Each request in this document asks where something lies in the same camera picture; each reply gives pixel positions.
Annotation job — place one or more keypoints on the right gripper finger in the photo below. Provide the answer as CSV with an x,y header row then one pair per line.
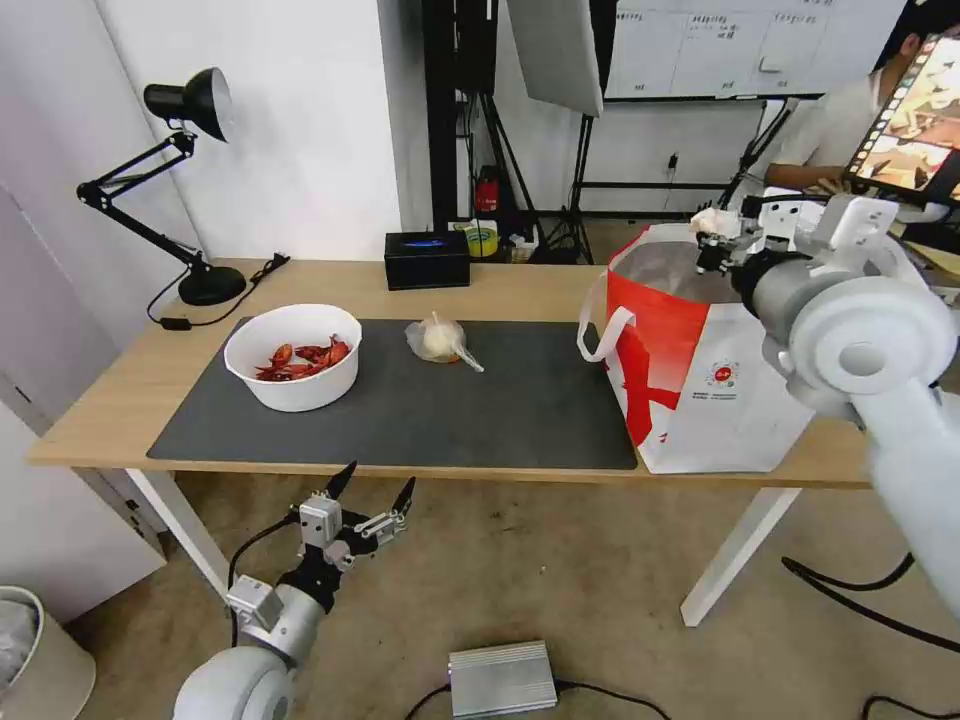
x,y
708,262
709,241

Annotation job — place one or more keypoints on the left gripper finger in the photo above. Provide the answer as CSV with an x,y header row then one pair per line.
x,y
343,478
403,501

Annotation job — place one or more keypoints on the white tissue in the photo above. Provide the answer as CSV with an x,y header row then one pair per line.
x,y
711,221

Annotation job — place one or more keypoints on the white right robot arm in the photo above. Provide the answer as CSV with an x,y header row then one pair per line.
x,y
862,352

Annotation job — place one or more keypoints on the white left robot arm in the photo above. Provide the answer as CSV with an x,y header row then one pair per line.
x,y
255,675

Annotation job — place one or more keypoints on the red white takeout bag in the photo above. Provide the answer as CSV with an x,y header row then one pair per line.
x,y
697,375

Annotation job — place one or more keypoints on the clear plastic bag trash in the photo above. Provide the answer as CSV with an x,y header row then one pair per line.
x,y
439,339

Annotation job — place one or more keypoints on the white trash bin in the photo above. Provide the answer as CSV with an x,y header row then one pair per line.
x,y
45,667

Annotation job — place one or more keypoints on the white round bowl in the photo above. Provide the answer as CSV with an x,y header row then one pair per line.
x,y
300,390

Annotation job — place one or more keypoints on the dark grey desk mat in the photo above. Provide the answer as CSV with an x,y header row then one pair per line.
x,y
450,412

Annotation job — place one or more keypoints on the red crayfish shells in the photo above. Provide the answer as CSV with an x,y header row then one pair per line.
x,y
307,358

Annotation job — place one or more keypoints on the black tripod stand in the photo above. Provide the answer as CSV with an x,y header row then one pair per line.
x,y
581,187

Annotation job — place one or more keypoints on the person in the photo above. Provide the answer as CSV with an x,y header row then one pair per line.
x,y
832,127

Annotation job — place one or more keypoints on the whiteboard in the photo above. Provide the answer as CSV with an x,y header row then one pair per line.
x,y
720,45

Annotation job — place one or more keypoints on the silver metal power box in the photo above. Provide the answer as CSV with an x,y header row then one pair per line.
x,y
501,679

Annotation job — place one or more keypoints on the tilted display screen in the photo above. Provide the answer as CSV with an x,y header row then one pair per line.
x,y
911,120

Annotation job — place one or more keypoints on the red canister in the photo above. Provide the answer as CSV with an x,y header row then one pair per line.
x,y
487,193

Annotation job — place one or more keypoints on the yellow green tape roll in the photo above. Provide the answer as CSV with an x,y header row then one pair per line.
x,y
481,240

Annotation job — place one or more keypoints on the black tissue box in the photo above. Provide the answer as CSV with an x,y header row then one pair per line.
x,y
427,262

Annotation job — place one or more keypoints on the black desk lamp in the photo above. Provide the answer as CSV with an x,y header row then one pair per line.
x,y
210,281

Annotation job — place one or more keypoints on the white softbox panel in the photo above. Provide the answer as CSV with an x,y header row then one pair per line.
x,y
559,52

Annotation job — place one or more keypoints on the wooden table white legs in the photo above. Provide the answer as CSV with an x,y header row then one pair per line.
x,y
112,390

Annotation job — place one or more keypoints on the pale grey cabinet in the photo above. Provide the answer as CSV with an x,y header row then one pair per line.
x,y
52,525

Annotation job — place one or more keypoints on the black pillar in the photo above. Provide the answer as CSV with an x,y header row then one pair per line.
x,y
442,112

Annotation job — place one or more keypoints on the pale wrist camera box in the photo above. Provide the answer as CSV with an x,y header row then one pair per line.
x,y
319,520

